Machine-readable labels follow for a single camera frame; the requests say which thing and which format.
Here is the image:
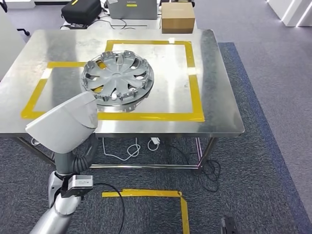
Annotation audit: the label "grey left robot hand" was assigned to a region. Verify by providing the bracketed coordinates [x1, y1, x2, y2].
[54, 133, 99, 176]

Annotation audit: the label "white curved plastic part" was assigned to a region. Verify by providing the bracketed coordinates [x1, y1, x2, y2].
[26, 91, 99, 155]

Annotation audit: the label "yellow workbench tape marking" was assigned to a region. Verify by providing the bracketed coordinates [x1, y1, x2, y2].
[20, 39, 205, 123]

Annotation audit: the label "stainless steel workbench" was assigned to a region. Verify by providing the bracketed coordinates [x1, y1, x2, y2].
[0, 29, 245, 176]

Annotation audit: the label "silver wheel hubcap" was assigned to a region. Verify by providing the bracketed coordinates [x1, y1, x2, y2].
[81, 50, 155, 112]

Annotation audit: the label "yellow floor tape outline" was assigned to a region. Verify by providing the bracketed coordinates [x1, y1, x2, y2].
[101, 189, 190, 234]

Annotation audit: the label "white chair back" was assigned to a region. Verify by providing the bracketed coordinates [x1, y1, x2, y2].
[0, 6, 26, 81]

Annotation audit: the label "small black device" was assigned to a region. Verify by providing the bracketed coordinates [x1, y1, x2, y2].
[62, 23, 88, 30]

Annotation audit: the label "black carry case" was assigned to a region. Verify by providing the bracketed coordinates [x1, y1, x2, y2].
[60, 0, 101, 26]

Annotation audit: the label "grey laptop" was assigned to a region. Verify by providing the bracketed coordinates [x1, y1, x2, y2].
[107, 0, 159, 20]

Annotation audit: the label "white desk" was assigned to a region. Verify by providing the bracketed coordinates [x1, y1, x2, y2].
[60, 13, 198, 31]

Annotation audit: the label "brown cardboard box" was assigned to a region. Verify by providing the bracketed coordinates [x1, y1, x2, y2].
[161, 2, 196, 34]

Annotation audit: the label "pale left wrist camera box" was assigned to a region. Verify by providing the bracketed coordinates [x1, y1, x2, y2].
[67, 175, 94, 191]

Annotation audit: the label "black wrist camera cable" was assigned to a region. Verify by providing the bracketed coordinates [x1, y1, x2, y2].
[92, 183, 125, 234]

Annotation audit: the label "white power strip cable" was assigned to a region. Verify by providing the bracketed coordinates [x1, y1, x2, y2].
[102, 137, 160, 161]

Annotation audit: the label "black desk cable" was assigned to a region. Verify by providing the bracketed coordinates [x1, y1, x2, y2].
[85, 18, 137, 30]

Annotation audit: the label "black floor cable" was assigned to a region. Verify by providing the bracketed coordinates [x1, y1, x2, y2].
[170, 145, 221, 193]

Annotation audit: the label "white wall panels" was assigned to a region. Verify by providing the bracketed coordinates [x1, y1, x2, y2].
[267, 0, 312, 27]

